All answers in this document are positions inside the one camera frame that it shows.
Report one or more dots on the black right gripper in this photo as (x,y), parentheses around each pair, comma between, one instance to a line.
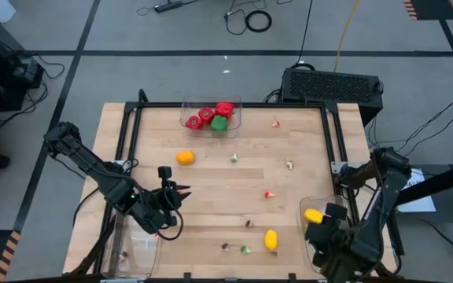
(328,236)

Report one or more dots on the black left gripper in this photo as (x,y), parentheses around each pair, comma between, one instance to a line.
(159,208)

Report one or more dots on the yellow toy lemon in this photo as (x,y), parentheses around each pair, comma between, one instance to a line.
(313,215)
(270,239)

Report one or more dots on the small red toy bell pepper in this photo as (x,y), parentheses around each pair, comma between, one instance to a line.
(194,122)

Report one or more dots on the brown cap toy mushroom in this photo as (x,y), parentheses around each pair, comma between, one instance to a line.
(249,224)
(225,247)

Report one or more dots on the small red radish toy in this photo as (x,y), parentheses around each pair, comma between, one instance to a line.
(268,194)

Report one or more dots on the green toy bell pepper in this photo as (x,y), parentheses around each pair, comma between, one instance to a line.
(219,123)

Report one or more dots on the beige toy mushroom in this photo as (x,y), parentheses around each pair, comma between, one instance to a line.
(289,164)
(123,256)

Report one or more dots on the large red toy bell pepper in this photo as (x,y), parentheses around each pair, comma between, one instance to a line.
(224,109)

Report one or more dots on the pink cap toy mushroom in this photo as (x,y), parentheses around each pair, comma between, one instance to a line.
(275,123)

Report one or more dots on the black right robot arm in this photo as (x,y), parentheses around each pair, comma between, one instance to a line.
(381,204)

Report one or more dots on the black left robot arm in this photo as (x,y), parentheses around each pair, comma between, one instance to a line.
(93,167)

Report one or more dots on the orange toy lemon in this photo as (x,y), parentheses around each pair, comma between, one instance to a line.
(185,157)

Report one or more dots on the clear plastic bin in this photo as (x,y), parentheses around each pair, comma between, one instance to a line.
(313,202)
(236,126)
(136,255)

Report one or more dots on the white paper sign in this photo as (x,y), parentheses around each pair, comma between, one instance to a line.
(421,205)

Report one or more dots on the black metal stand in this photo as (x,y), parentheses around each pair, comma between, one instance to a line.
(439,182)

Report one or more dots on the black computer case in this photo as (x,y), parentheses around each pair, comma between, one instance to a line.
(328,88)

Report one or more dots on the black power strip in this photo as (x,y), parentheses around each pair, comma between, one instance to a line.
(167,6)

